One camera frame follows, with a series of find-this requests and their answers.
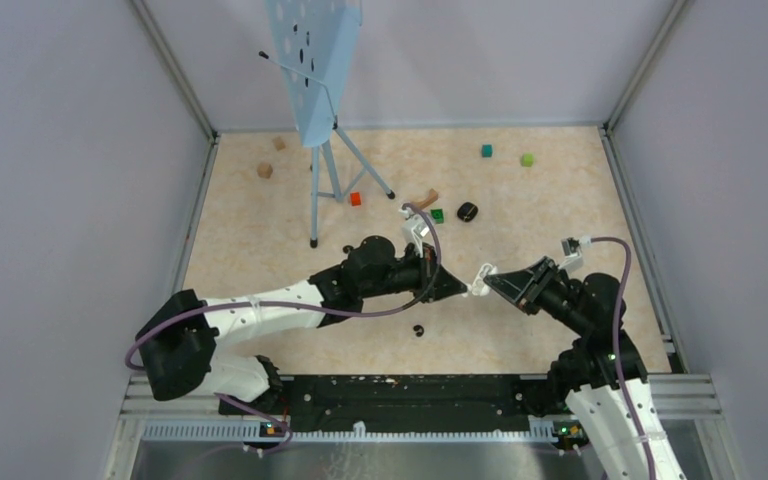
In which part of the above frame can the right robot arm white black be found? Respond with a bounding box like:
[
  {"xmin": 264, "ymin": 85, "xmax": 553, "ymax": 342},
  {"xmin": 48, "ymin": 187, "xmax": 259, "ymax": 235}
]
[{"xmin": 481, "ymin": 258, "xmax": 687, "ymax": 479}]

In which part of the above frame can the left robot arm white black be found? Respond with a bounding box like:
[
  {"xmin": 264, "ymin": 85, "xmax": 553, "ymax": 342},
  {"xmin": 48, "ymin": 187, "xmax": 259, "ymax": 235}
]
[{"xmin": 135, "ymin": 236, "xmax": 468, "ymax": 414}]

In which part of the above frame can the green lego brick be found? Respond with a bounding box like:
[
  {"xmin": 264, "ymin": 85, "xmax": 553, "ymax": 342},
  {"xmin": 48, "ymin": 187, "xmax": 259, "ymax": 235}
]
[{"xmin": 430, "ymin": 209, "xmax": 445, "ymax": 224}]

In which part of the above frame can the aluminium rail frame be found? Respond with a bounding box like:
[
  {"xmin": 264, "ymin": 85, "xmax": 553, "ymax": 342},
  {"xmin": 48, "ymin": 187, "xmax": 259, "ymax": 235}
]
[{"xmin": 102, "ymin": 374, "xmax": 743, "ymax": 480}]

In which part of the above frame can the small wooden cube far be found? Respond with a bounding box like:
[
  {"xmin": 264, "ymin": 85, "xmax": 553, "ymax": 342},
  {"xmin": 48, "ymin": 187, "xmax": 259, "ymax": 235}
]
[{"xmin": 272, "ymin": 137, "xmax": 286, "ymax": 151}]

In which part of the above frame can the wooden cube near stand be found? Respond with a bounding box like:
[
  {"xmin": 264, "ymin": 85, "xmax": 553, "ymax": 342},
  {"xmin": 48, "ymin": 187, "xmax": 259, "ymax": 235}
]
[{"xmin": 257, "ymin": 162, "xmax": 274, "ymax": 179}]

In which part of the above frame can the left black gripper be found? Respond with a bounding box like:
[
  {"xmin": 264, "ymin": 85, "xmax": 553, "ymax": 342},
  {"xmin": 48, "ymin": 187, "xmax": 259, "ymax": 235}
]
[{"xmin": 361, "ymin": 242, "xmax": 466, "ymax": 303}]

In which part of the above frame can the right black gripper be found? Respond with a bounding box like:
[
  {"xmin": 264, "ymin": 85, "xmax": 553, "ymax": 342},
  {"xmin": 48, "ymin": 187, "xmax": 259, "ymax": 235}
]
[{"xmin": 485, "ymin": 255, "xmax": 591, "ymax": 335}]

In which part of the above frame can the light blue music stand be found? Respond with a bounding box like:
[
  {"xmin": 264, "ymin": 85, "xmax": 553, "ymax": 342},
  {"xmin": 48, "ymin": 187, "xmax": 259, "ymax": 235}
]
[{"xmin": 258, "ymin": 1, "xmax": 395, "ymax": 248}]

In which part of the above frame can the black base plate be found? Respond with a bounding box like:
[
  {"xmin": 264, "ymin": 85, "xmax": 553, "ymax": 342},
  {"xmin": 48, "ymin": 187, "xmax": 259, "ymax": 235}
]
[{"xmin": 253, "ymin": 374, "xmax": 569, "ymax": 433}]

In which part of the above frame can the black earbud charging case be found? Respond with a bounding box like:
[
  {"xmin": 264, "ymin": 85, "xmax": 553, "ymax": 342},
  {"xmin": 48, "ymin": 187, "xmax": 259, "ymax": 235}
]
[{"xmin": 456, "ymin": 202, "xmax": 479, "ymax": 223}]

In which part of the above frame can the white charging case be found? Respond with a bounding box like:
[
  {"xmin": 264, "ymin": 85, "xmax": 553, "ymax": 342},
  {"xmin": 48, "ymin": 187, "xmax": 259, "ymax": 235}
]
[{"xmin": 462, "ymin": 263, "xmax": 498, "ymax": 298}]

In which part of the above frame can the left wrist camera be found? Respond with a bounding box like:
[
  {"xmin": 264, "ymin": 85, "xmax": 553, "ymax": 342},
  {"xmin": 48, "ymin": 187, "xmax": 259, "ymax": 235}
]
[{"xmin": 400, "ymin": 204, "xmax": 430, "ymax": 258}]

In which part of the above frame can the lime green cube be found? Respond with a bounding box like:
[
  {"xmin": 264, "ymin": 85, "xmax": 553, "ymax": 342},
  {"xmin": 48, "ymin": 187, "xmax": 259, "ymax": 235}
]
[{"xmin": 520, "ymin": 153, "xmax": 535, "ymax": 168}]

